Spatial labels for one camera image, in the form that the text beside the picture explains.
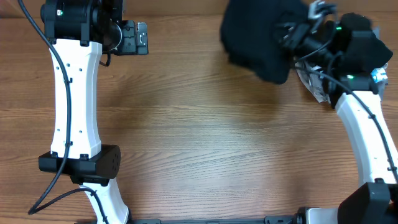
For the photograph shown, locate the beige folded garment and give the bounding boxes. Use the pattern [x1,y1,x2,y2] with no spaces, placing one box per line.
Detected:
[295,62,329,103]

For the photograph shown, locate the black folded garment on pile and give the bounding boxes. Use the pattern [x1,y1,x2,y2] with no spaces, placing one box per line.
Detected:
[328,12,393,73]

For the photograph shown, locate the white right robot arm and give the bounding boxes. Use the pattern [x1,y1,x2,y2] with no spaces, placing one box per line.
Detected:
[280,1,397,223]

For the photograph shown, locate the black t-shirt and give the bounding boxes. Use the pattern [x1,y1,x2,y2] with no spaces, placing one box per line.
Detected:
[220,0,308,85]

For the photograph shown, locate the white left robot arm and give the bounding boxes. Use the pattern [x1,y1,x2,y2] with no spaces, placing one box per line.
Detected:
[39,0,149,223]

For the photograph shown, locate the grey folded garment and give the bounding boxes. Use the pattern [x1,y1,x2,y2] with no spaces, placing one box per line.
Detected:
[303,28,387,105]

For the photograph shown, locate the light blue folded garment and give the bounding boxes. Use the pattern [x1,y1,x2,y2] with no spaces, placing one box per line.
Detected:
[371,67,388,83]

